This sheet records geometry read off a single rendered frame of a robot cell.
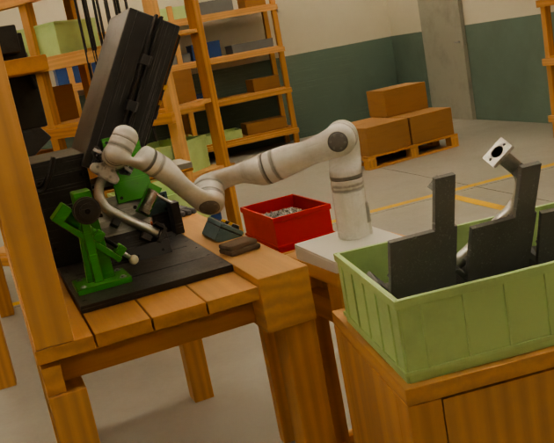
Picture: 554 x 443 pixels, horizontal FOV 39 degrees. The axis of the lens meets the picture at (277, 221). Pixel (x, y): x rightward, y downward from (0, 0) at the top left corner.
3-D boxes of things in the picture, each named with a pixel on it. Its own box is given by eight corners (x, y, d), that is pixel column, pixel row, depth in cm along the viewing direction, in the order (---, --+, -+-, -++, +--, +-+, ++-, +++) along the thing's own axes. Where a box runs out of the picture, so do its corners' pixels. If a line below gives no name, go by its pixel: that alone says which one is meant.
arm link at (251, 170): (203, 193, 240) (277, 163, 232) (203, 218, 234) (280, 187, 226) (186, 176, 233) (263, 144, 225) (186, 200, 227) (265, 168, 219)
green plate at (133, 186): (150, 199, 256) (133, 136, 257) (154, 195, 248) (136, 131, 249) (115, 207, 252) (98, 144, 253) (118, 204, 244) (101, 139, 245)
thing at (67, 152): (94, 240, 283) (72, 147, 276) (109, 255, 255) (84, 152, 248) (43, 253, 277) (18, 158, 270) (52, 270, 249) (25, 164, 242)
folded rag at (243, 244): (248, 244, 236) (246, 235, 235) (261, 247, 229) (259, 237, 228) (219, 253, 231) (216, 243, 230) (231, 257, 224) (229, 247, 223)
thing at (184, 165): (181, 166, 281) (179, 158, 280) (193, 170, 266) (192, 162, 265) (71, 192, 268) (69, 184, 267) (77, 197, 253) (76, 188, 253)
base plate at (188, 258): (148, 217, 319) (146, 212, 318) (234, 271, 217) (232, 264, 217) (42, 243, 305) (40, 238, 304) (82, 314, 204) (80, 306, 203)
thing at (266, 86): (302, 143, 1147) (273, -15, 1099) (83, 192, 1059) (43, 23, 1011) (288, 141, 1198) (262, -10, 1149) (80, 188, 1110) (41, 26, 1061)
